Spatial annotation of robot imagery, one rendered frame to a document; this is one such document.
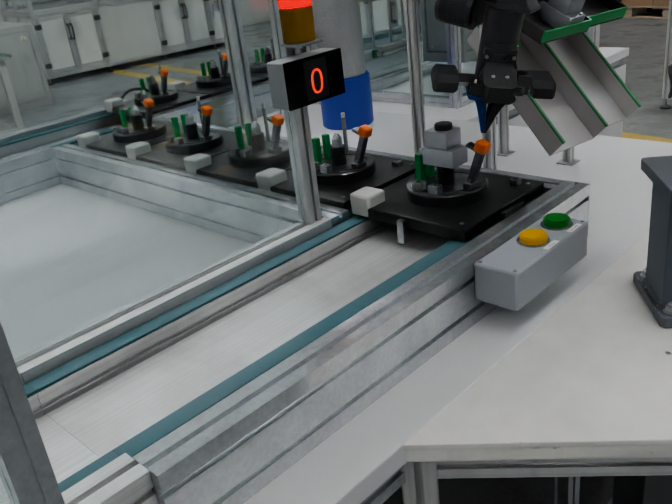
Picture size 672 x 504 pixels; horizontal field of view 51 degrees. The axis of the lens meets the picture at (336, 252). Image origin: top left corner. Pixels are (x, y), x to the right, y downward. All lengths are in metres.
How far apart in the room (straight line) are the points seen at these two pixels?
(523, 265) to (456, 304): 0.11
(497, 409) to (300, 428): 0.24
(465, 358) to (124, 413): 0.45
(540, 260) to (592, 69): 0.67
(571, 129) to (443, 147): 0.33
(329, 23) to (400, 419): 1.42
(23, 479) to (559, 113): 1.15
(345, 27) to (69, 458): 1.53
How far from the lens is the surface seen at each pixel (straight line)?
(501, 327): 1.06
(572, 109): 1.48
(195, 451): 0.74
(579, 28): 1.40
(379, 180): 1.35
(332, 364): 0.84
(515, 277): 1.00
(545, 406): 0.92
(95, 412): 0.92
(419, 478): 0.93
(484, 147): 1.18
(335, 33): 2.11
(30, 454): 0.60
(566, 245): 1.11
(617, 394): 0.95
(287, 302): 1.06
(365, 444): 0.86
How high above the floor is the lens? 1.41
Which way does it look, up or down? 24 degrees down
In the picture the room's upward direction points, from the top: 7 degrees counter-clockwise
